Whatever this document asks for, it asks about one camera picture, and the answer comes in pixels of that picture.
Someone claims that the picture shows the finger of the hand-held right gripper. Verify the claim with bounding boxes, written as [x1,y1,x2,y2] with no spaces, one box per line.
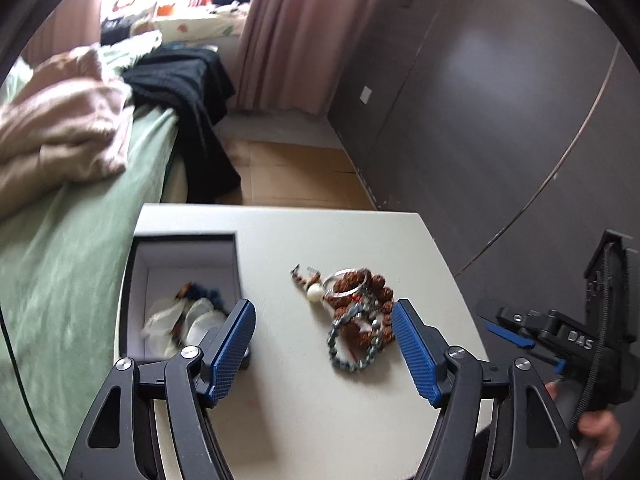
[476,299,597,357]
[529,347,569,376]

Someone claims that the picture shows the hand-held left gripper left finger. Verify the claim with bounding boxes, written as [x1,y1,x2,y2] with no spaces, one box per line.
[64,298,257,480]

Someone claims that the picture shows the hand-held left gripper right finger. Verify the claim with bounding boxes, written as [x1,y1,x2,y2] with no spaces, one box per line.
[392,298,587,480]

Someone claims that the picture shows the brown wooden bead bracelet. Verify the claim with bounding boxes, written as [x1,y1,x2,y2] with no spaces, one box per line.
[324,270,399,350]

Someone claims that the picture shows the grey stone bead bracelet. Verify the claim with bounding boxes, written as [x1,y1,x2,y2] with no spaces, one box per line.
[327,304,385,372]

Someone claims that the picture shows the white jewelry box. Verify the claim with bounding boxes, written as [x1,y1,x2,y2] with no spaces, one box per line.
[119,231,252,367]

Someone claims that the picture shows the silver bangle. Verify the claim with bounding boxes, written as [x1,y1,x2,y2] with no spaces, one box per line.
[327,267,374,300]

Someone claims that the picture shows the white bead tassel pendant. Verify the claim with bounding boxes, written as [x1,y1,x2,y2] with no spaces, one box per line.
[290,262,327,304]

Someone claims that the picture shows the person's right hand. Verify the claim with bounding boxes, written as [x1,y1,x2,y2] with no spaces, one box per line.
[546,380,622,461]

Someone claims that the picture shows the plastic bags with beads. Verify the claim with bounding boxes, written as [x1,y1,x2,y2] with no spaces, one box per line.
[141,296,227,352]

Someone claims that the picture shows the green bed sheet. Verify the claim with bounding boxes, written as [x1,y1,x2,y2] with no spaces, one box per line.
[0,42,182,480]

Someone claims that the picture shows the flat brown cardboard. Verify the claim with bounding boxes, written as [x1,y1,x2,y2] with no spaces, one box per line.
[226,139,377,211]

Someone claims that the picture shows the dark grey wardrobe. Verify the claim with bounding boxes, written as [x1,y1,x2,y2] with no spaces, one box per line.
[326,0,640,281]

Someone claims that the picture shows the black garment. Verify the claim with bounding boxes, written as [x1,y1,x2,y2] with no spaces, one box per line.
[121,49,244,197]

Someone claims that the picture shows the beige blanket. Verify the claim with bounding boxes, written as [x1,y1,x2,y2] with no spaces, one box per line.
[0,44,137,208]

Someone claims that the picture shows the pink curtain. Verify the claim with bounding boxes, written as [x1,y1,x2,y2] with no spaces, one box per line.
[234,0,397,117]

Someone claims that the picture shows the floral pillow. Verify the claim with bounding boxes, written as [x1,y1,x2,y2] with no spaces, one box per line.
[151,9,249,45]

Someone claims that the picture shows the dark bead string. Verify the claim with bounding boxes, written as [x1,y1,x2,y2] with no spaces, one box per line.
[175,282,224,307]

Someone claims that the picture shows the thin black cable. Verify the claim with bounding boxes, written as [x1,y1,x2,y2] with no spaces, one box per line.
[0,304,67,480]

